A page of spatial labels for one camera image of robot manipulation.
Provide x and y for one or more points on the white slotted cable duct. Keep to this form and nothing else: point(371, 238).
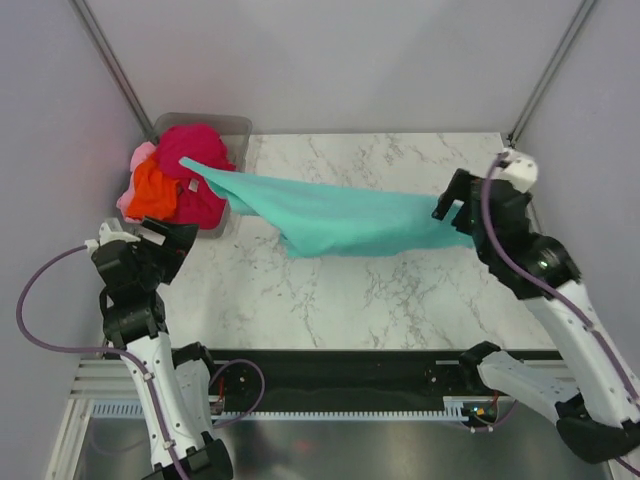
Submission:
point(452, 412)

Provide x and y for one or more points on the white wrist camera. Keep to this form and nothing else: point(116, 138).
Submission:
point(517, 168)
point(110, 230)

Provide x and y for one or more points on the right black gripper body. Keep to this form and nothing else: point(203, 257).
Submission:
point(463, 222)

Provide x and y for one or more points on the right aluminium frame post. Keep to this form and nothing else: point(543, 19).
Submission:
point(567, 42)

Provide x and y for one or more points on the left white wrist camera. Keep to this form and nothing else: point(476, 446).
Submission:
point(110, 230)

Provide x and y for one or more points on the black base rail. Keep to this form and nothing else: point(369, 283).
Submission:
point(340, 380)

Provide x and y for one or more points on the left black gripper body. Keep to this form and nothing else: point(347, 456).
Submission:
point(158, 264)

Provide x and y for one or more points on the magenta t shirt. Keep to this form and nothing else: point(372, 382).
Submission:
point(183, 153)

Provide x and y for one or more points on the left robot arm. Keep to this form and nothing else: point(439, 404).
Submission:
point(172, 385)

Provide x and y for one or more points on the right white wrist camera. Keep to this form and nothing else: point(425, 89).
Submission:
point(517, 168)

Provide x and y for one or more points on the aluminium frame post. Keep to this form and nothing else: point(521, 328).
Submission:
point(89, 22)
point(567, 42)

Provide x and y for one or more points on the light pink t shirt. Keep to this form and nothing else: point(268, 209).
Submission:
point(140, 154)

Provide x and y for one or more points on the teal t shirt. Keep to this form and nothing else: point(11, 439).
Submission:
point(316, 220)

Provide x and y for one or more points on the orange t shirt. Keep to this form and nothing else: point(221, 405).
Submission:
point(155, 195)

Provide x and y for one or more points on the clear plastic bin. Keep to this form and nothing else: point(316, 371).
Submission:
point(234, 132)

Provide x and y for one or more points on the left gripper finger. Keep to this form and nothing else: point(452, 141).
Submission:
point(150, 231)
point(179, 239)

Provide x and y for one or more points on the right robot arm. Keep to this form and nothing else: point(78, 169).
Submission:
point(597, 414)

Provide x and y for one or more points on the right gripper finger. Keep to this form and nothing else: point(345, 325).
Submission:
point(459, 186)
point(445, 205)

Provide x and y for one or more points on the left aluminium frame post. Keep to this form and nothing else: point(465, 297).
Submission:
point(89, 22)

